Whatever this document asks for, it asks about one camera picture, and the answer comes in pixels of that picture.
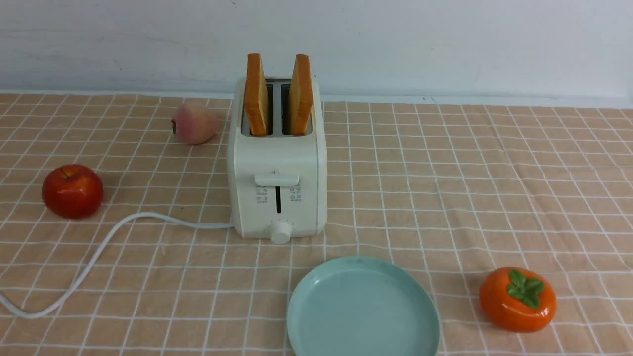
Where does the toast slice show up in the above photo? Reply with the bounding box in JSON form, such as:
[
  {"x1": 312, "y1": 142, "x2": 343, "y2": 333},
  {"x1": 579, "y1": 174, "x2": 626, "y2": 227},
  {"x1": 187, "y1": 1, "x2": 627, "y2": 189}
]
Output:
[
  {"x1": 243, "y1": 53, "x2": 271, "y2": 137},
  {"x1": 289, "y1": 54, "x2": 314, "y2": 136}
]

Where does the red apple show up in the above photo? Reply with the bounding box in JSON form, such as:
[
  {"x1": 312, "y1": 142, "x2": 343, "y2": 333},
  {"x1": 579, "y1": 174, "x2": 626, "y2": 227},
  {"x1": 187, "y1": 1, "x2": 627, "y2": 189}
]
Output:
[{"x1": 41, "y1": 164, "x2": 104, "y2": 220}]

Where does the orange checkered tablecloth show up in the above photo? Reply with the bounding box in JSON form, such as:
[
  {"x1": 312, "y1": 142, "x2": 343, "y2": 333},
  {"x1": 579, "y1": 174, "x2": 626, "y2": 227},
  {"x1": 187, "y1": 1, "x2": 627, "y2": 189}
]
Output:
[{"x1": 0, "y1": 94, "x2": 633, "y2": 356}]

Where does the light blue plate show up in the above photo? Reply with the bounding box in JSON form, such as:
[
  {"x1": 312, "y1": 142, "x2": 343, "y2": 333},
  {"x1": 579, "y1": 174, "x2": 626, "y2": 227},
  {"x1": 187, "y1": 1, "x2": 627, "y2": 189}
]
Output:
[{"x1": 286, "y1": 256, "x2": 441, "y2": 356}]

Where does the white power cord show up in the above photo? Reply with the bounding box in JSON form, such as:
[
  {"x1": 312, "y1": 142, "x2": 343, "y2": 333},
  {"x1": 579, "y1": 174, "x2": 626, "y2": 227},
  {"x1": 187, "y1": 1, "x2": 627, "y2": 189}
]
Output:
[{"x1": 0, "y1": 212, "x2": 235, "y2": 318}]

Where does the white two-slot toaster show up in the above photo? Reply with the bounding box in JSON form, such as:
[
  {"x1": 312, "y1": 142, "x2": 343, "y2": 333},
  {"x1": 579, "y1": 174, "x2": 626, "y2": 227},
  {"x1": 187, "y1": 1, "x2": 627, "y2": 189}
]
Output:
[{"x1": 227, "y1": 78, "x2": 328, "y2": 244}]

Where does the orange persimmon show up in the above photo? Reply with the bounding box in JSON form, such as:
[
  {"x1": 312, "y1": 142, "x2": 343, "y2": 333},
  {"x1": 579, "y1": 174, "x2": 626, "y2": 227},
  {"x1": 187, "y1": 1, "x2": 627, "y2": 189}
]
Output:
[{"x1": 479, "y1": 267, "x2": 558, "y2": 333}]

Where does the pink peach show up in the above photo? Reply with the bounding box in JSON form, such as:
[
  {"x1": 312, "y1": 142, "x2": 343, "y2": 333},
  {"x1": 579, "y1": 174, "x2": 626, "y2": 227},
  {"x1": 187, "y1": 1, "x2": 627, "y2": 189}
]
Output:
[{"x1": 171, "y1": 103, "x2": 219, "y2": 145}]

